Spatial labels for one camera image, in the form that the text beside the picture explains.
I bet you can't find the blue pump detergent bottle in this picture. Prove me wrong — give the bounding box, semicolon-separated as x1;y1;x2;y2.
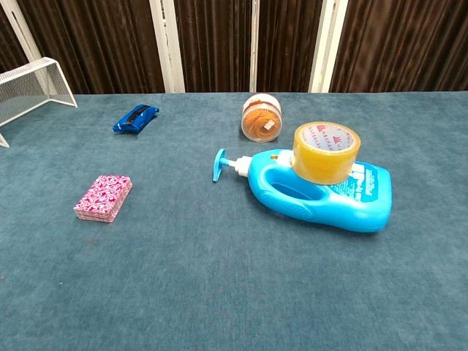
212;148;393;234

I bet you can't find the white slanted frame bar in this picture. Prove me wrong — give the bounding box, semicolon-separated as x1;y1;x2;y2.
0;0;42;64

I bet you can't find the wide white post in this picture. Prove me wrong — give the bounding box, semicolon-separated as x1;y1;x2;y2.
308;0;349;94
148;0;186;94

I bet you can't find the brown pleated curtain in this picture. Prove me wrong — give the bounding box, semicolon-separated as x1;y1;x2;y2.
0;0;468;95

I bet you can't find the yellow packing tape roll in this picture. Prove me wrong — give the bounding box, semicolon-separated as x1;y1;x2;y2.
292;121;362;185

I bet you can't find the thin white post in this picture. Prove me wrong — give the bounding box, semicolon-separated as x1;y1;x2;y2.
249;0;260;93

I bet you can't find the white wire mesh rack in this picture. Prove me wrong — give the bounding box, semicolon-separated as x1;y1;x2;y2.
0;56;78;148

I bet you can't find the clear jar of rubber bands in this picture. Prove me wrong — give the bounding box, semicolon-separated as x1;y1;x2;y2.
241;92;284;143

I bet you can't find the teal table cloth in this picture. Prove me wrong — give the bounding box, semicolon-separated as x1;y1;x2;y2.
0;90;468;351

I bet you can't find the blue zipper pouch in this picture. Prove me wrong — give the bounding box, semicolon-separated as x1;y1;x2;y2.
112;104;161;135

